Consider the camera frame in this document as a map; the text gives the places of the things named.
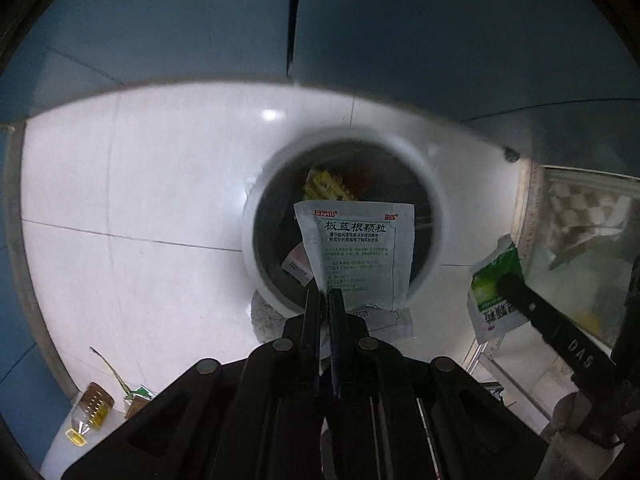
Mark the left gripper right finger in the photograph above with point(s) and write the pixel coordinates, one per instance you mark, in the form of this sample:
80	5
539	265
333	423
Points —
392	417

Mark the long pink white box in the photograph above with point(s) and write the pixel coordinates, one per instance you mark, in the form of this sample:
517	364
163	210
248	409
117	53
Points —
297	264

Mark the white round trash bin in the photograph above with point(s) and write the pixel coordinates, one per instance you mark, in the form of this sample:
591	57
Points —
374	166

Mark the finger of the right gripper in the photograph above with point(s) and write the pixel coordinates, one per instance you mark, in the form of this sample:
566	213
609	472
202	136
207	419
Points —
540	309

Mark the white medicine granule sachet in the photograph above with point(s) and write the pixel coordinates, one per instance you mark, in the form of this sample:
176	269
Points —
363	249

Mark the left grey shoe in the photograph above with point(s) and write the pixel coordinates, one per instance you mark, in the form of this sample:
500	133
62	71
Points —
267	323

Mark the pink white flat box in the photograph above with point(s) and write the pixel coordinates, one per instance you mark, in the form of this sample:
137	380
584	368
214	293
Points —
322	185

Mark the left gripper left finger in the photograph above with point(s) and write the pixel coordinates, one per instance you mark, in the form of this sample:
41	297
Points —
257	418

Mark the green white sachet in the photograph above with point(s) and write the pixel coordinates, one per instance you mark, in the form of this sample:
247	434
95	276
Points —
491	314

